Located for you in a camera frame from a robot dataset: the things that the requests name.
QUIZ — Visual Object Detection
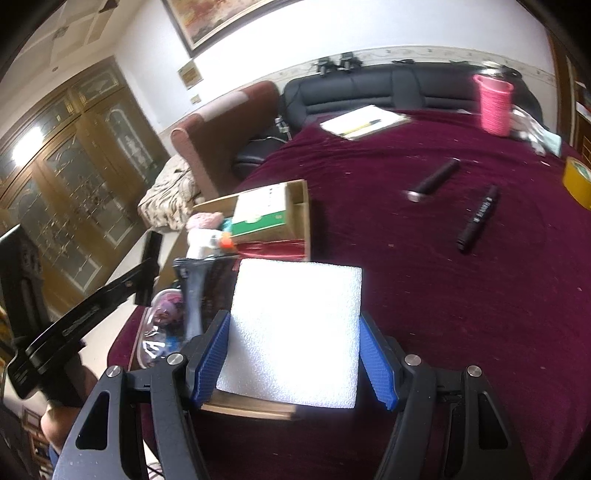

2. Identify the pink crocheted bottle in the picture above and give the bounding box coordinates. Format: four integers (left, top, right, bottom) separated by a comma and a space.
472, 68, 515, 137

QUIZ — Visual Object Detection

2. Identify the cartoon print clear pouch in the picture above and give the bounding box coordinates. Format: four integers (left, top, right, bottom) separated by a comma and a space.
139, 286, 190, 370

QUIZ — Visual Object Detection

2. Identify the pink plush bear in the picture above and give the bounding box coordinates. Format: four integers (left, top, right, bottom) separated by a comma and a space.
185, 211, 225, 232

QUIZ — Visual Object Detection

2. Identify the black marker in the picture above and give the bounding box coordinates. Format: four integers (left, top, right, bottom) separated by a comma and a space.
457, 185, 501, 254

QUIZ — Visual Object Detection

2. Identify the black leather sofa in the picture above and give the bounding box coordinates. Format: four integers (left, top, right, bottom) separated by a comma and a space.
231, 62, 543, 181

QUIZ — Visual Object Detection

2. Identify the white foam block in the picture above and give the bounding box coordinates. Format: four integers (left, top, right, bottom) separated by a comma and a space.
216, 258, 363, 410

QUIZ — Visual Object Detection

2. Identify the wooden glass door cabinet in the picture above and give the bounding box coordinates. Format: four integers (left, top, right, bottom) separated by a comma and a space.
0, 55, 171, 324

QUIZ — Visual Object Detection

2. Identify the white glue bottle orange cap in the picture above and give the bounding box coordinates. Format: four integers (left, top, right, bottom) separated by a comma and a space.
185, 228, 238, 260

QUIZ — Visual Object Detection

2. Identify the wooden shelf unit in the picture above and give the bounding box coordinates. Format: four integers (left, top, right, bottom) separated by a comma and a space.
549, 32, 591, 167

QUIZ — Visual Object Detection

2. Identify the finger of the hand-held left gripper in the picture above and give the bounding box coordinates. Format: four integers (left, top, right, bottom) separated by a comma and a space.
142, 231, 164, 269
25, 257, 161, 359

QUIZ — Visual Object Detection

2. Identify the framed wall painting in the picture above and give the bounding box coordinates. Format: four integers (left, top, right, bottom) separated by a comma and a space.
161, 0, 301, 57

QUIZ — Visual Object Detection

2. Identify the green and white box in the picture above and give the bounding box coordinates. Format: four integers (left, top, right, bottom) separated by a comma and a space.
230, 182, 289, 237

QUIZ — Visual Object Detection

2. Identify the brown armchair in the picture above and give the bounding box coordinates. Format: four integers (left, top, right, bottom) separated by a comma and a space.
171, 80, 280, 204

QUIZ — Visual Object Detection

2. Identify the yellow tape roll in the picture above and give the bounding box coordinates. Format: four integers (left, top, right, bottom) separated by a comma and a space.
562, 156, 591, 209

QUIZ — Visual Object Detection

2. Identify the maroon velvet tablecloth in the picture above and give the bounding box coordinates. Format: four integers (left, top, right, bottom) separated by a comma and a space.
108, 108, 591, 480

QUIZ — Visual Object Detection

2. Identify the white notepad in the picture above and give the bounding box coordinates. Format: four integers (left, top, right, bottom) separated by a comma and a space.
320, 104, 411, 140

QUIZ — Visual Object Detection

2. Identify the yellow black pen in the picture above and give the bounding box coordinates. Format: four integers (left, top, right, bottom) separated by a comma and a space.
342, 119, 382, 137

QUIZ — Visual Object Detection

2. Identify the black bag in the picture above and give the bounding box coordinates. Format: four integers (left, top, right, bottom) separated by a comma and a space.
503, 65, 543, 125

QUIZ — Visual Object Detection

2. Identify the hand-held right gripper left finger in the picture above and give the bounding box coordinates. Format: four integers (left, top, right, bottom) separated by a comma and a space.
53, 310, 232, 480

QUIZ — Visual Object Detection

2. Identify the black flashlight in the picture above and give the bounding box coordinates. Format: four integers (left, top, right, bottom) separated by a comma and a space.
406, 158, 460, 204

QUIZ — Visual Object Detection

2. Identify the gold wall plaque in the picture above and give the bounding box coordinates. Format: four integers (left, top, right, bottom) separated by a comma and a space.
178, 60, 204, 90

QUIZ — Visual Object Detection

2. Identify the brown cardboard box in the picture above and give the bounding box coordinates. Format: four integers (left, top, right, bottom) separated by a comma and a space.
128, 179, 311, 422

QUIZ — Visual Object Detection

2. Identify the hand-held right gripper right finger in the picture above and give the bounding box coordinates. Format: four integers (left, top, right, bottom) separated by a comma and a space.
359, 313, 534, 480

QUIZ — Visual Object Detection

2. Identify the person's left forearm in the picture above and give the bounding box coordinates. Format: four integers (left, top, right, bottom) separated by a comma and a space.
41, 404, 81, 455

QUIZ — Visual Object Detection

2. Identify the patterned beige blanket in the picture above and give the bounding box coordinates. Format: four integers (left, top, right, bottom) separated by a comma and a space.
137, 154, 206, 232

